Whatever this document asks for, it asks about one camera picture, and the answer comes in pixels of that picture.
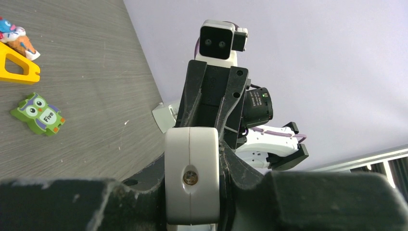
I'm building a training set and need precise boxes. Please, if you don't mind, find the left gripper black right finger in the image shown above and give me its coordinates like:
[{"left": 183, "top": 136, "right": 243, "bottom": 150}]
[{"left": 218, "top": 141, "right": 408, "bottom": 231}]

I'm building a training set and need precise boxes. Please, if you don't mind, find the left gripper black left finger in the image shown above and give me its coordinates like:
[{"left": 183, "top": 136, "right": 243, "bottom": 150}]
[{"left": 0, "top": 156, "right": 166, "bottom": 231}]

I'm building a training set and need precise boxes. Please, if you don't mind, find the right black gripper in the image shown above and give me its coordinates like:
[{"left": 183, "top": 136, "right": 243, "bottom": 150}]
[{"left": 175, "top": 60, "right": 248, "bottom": 150}]

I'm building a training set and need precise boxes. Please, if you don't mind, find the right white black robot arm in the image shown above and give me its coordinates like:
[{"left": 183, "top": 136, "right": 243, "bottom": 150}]
[{"left": 175, "top": 60, "right": 308, "bottom": 171}]

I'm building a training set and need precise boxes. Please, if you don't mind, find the green monster toy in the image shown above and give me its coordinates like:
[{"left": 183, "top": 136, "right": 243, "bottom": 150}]
[{"left": 10, "top": 92, "right": 65, "bottom": 136}]

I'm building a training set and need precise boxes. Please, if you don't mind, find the yellow triangular toy block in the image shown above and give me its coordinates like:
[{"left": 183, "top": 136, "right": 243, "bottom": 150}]
[{"left": 0, "top": 43, "right": 40, "bottom": 85}]

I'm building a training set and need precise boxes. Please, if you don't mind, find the small red blue figurine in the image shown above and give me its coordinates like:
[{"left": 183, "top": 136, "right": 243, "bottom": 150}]
[{"left": 0, "top": 17, "right": 40, "bottom": 61}]

